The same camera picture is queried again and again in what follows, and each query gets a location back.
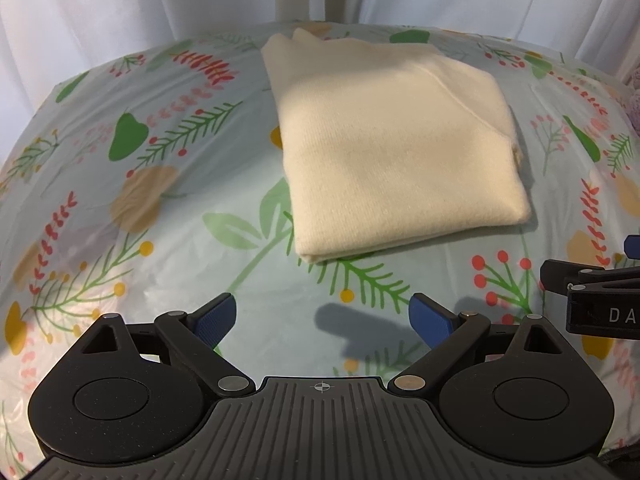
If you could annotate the purple fuzzy blanket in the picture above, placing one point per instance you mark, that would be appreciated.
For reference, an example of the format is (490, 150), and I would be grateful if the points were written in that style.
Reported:
(632, 104)

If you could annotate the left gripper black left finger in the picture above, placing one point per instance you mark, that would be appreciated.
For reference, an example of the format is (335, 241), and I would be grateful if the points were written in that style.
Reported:
(191, 339)

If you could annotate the cream knit garment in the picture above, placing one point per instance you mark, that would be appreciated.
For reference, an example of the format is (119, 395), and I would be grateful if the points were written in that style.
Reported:
(387, 145)

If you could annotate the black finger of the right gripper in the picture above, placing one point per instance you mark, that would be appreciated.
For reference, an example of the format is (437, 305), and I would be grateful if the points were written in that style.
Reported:
(632, 246)
(556, 275)

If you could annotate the white sheer curtain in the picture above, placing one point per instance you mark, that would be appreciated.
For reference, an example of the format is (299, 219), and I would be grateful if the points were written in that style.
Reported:
(44, 42)

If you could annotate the floral plastic bed cover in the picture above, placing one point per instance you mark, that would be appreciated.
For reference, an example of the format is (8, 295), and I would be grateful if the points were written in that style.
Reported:
(155, 182)

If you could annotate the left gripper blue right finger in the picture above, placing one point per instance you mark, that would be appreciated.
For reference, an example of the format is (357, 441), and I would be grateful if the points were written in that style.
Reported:
(454, 341)

